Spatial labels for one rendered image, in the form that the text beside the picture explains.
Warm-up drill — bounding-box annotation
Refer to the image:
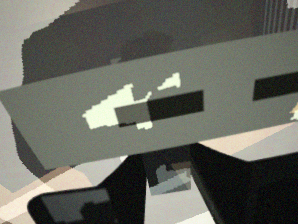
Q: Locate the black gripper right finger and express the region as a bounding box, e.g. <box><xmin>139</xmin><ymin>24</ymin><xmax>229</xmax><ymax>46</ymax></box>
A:
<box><xmin>190</xmin><ymin>143</ymin><xmax>298</xmax><ymax>224</ymax></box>

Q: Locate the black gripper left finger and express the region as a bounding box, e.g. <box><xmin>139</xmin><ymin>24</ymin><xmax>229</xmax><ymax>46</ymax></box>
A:
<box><xmin>27</xmin><ymin>154</ymin><xmax>147</xmax><ymax>224</ymax></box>

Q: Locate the black two-prong charger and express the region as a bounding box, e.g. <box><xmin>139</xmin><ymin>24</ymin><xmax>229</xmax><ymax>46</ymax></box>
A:
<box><xmin>141</xmin><ymin>144</ymin><xmax>191</xmax><ymax>196</ymax></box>

